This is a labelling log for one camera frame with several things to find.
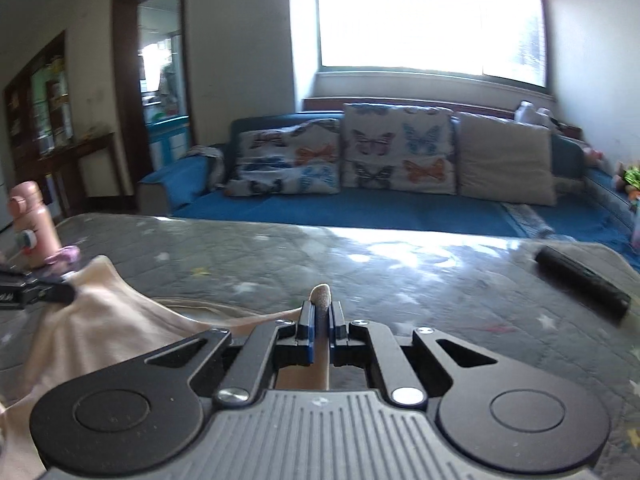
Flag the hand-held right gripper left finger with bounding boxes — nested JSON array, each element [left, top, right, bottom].
[[145, 304, 317, 408]]

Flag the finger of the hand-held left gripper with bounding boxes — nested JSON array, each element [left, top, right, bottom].
[[0, 267, 77, 312]]

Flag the pink plush toy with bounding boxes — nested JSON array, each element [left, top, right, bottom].
[[581, 146, 609, 169]]

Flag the pink cartoon face bottle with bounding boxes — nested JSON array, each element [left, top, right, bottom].
[[7, 181, 63, 268]]

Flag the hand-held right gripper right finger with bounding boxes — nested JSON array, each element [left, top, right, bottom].
[[327, 302, 501, 407]]

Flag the grey star quilted mat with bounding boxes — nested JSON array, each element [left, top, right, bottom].
[[0, 212, 640, 480]]

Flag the brown door frame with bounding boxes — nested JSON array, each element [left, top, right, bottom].
[[111, 0, 197, 211]]

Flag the cream garment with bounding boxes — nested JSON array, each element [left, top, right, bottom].
[[0, 255, 333, 480]]

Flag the dark wooden side table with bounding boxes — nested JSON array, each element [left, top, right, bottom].
[[35, 132, 127, 218]]

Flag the blue sofa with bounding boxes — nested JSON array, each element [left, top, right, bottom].
[[137, 110, 640, 261]]

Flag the beige pillow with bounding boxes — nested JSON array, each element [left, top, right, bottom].
[[456, 111, 559, 207]]

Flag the butterfly print pillow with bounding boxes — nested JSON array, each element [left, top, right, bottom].
[[341, 103, 458, 196], [225, 119, 344, 197]]

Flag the large window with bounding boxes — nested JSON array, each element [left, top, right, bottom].
[[314, 0, 549, 89]]

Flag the blue cabinet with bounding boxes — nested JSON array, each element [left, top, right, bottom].
[[147, 116, 194, 171]]

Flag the grey patterned blanket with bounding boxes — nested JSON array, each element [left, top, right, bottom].
[[187, 145, 232, 191]]

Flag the colourful plush toys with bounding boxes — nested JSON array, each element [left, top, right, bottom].
[[616, 162, 640, 197]]

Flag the dark wooden bookcase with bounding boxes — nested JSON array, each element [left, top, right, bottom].
[[2, 30, 77, 177]]

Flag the patterned cloth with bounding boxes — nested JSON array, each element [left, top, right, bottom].
[[500, 202, 557, 239]]

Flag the white plush toy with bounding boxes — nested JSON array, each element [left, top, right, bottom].
[[515, 101, 562, 134]]

